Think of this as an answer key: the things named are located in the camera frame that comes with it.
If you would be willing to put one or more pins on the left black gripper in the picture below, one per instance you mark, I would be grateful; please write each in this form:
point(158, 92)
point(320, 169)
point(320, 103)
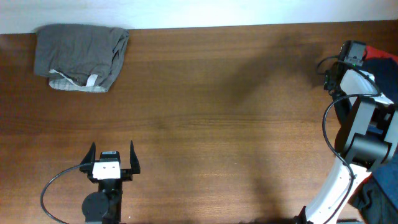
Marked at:
point(126, 175)

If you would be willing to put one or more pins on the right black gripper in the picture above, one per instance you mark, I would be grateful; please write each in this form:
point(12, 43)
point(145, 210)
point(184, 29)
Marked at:
point(328, 83)

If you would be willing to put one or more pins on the dark blue shorts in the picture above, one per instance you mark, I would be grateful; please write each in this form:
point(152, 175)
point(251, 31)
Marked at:
point(381, 190)

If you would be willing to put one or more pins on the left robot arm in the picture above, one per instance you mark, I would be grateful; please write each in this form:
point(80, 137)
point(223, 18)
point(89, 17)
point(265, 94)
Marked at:
point(105, 205)

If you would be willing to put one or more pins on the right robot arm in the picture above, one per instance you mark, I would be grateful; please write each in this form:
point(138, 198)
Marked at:
point(363, 85)

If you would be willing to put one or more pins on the red garment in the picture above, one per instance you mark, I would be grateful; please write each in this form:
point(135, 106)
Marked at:
point(371, 53)

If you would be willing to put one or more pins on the grey folded shorts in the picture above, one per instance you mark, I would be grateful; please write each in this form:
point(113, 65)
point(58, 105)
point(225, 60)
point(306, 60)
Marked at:
point(78, 57)

